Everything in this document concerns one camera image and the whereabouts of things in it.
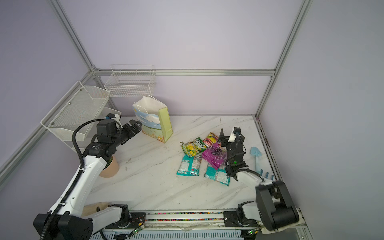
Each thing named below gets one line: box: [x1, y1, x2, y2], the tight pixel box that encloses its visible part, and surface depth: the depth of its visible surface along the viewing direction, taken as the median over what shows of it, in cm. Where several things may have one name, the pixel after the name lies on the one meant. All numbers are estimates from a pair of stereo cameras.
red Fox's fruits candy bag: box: [202, 132, 219, 148], surface depth 103 cm
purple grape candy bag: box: [201, 142, 227, 170], surface depth 90 cm
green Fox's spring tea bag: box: [180, 137, 207, 157], surface depth 99 cm
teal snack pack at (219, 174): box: [204, 163, 231, 187], surface depth 88 cm
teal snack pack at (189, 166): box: [176, 154, 202, 177], surface depth 92 cm
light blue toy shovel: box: [250, 146, 262, 174], surface depth 97 cm
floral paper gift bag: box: [132, 95, 174, 144], surface depth 95 cm
